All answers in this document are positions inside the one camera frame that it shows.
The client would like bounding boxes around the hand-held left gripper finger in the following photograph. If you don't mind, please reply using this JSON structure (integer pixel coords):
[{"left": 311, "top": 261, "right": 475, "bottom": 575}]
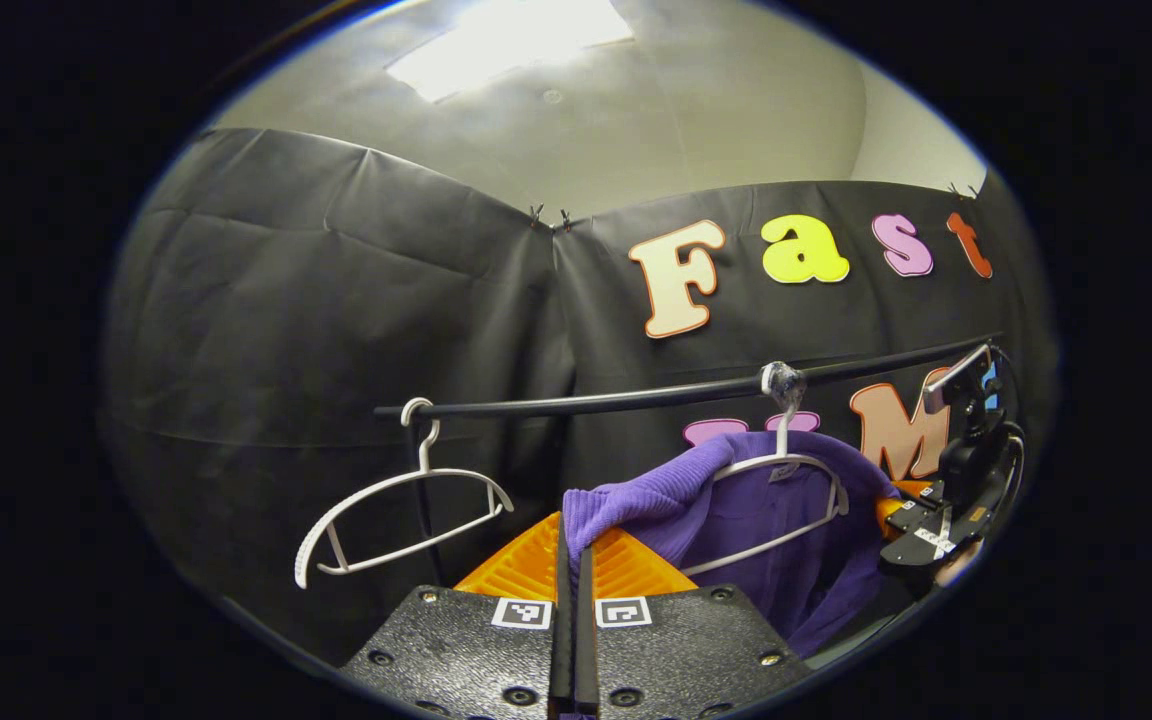
[
  {"left": 576, "top": 527, "right": 814, "bottom": 720},
  {"left": 339, "top": 512, "right": 575, "bottom": 720}
]

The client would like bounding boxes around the white hanger with taped hook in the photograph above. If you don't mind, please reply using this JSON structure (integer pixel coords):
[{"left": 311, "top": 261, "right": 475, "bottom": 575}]
[{"left": 681, "top": 362, "right": 850, "bottom": 578}]

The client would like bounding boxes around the purple ribbed shirt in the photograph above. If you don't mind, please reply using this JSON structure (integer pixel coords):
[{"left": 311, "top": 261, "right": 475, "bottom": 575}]
[{"left": 563, "top": 430, "right": 902, "bottom": 661}]

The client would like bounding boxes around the white plastic hanger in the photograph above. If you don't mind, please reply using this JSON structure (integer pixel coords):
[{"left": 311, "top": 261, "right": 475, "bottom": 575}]
[{"left": 294, "top": 397, "right": 515, "bottom": 589}]

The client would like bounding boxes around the black clothes rack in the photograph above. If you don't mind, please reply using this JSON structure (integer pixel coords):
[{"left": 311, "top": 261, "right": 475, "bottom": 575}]
[{"left": 374, "top": 333, "right": 1005, "bottom": 591}]

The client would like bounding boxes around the clear tape wrap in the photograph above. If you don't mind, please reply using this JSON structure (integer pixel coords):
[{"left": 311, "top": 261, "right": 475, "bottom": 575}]
[{"left": 761, "top": 361, "right": 807, "bottom": 411}]

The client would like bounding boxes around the ceiling light panel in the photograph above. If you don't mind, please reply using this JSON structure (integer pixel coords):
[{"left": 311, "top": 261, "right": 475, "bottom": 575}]
[{"left": 386, "top": 0, "right": 634, "bottom": 104}]

